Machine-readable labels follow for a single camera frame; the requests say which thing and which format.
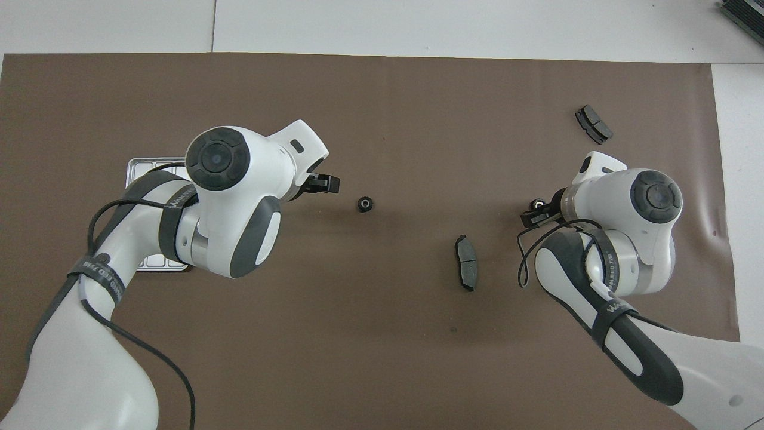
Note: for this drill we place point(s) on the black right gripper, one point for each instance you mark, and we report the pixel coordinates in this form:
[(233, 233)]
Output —
[(556, 206)]

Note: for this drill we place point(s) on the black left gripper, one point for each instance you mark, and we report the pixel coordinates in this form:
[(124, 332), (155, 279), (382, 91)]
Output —
[(302, 190)]

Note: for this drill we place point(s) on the large black bearing gear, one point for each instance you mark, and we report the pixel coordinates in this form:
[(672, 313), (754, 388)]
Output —
[(539, 205), (365, 204)]

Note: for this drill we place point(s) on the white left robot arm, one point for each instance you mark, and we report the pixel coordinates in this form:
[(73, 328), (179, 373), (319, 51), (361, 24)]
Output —
[(239, 209)]

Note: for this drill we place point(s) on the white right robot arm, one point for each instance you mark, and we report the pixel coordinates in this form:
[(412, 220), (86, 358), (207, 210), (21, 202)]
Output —
[(632, 251)]

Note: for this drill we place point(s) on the silver metal compartment tray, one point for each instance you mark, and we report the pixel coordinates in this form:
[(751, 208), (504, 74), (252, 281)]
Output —
[(143, 167)]

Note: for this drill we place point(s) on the long grey brake pad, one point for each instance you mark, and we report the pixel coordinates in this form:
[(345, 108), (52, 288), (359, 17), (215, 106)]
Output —
[(467, 266)]

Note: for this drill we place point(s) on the short grey brake pad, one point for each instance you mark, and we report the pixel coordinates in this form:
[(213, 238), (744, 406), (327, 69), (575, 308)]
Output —
[(594, 124)]

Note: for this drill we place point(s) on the brown paper table mat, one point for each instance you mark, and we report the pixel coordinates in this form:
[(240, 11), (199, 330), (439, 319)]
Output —
[(382, 358)]

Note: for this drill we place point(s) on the black ribbed device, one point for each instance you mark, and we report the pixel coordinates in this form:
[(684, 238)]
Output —
[(749, 11)]

